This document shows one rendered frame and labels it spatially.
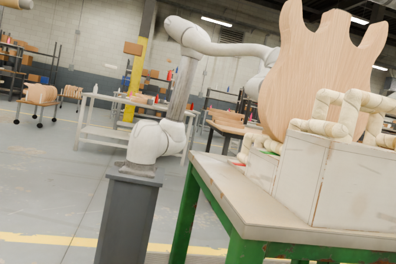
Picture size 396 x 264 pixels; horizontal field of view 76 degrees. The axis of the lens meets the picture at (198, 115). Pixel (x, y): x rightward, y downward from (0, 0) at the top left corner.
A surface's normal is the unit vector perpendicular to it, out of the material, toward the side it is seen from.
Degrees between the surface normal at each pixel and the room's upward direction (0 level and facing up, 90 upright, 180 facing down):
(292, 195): 90
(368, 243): 90
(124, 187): 90
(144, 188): 90
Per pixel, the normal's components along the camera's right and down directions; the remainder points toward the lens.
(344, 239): 0.21, 0.10
